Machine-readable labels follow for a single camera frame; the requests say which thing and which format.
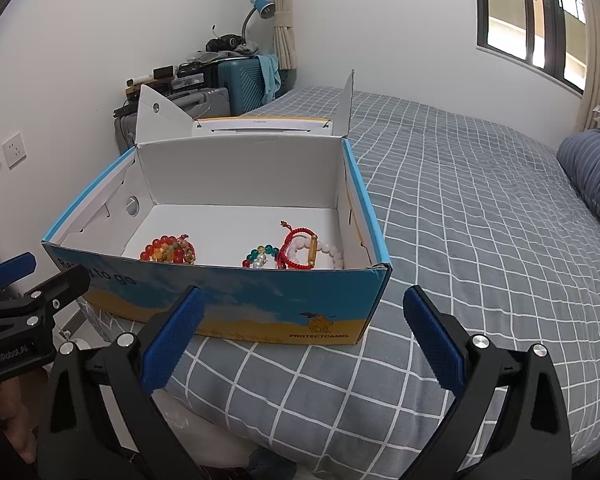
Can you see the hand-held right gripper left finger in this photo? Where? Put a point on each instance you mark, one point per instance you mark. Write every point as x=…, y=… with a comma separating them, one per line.
x=172, y=340

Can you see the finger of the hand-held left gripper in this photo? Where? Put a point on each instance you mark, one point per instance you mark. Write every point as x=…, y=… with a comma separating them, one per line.
x=62, y=287
x=10, y=267

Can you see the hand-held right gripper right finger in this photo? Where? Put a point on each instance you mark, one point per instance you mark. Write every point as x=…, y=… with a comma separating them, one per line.
x=435, y=340

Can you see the blue yellow cardboard box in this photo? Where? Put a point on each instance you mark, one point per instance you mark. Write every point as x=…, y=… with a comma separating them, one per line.
x=230, y=290

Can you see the person's left hand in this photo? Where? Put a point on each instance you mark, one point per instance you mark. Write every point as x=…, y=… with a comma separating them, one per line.
x=15, y=410

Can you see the blue striped pillow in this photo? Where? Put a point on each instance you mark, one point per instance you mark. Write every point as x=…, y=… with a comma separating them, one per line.
x=590, y=180

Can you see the grey suitcase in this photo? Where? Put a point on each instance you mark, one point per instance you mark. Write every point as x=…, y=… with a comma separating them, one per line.
x=205, y=102

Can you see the teal suitcase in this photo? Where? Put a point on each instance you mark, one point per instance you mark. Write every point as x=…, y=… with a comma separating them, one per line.
x=242, y=85

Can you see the teal cloth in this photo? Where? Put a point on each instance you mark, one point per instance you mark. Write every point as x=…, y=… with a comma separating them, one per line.
x=270, y=77

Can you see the black bag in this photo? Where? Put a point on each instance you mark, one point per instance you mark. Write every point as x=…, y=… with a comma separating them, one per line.
x=225, y=41

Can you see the dark framed window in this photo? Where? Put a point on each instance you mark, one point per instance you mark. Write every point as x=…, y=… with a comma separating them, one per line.
x=525, y=15

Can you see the blue desk lamp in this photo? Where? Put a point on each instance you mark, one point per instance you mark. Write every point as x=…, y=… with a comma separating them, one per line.
x=260, y=7

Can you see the white wall socket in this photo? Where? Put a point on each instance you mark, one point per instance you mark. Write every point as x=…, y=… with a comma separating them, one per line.
x=15, y=151

